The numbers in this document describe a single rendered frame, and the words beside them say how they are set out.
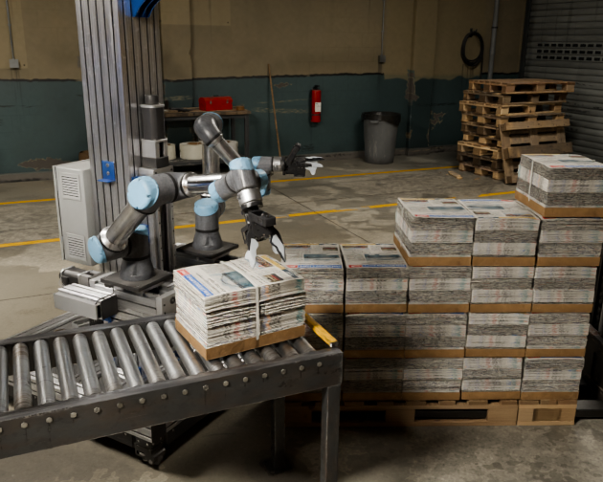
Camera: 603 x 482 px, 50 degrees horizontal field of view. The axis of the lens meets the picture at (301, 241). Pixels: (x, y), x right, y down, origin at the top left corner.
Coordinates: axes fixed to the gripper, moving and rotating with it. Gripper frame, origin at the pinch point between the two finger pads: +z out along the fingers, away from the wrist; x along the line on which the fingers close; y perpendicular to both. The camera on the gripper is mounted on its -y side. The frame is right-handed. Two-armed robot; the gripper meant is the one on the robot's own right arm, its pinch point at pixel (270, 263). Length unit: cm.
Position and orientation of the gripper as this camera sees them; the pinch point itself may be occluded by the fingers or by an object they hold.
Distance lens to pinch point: 200.6
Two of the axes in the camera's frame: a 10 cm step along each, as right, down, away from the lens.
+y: -4.5, 2.7, 8.5
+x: -8.6, 1.5, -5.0
